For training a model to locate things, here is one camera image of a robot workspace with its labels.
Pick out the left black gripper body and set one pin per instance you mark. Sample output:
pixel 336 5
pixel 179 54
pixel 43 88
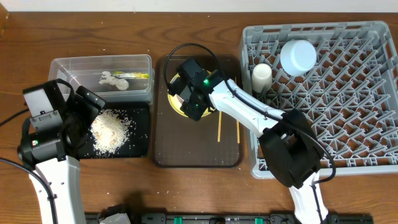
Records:
pixel 90 101

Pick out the clear plastic waste bin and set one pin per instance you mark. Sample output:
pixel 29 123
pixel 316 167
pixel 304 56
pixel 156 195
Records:
pixel 87 71

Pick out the yellow plate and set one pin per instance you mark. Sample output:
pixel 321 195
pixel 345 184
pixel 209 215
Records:
pixel 176 102

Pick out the dark brown serving tray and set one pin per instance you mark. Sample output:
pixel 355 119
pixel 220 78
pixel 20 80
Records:
pixel 178 141

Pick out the wooden chopstick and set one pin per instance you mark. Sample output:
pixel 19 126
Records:
pixel 238 131
pixel 219 126

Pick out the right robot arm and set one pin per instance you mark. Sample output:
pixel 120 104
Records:
pixel 291 151

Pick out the black waste tray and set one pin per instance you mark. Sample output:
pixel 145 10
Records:
pixel 138 142

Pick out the crumpled white tissue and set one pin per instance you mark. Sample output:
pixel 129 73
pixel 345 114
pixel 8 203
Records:
pixel 119 83

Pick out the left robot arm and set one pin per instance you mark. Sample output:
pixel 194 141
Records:
pixel 57 129

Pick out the green yellow wrapper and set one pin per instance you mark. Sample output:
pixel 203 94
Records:
pixel 130 75

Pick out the grey dishwasher rack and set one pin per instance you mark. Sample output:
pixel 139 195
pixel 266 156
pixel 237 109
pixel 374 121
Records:
pixel 349 97

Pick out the light blue bowl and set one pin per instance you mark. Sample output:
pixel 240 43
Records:
pixel 298 57

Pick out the cooked rice pile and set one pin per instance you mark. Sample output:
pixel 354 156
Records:
pixel 110 131

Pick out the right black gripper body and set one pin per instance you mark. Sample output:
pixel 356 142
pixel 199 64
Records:
pixel 193 109

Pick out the small white green cup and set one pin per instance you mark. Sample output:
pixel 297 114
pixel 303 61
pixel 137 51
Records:
pixel 261 78

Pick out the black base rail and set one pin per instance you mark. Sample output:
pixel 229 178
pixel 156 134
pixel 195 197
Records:
pixel 124 214

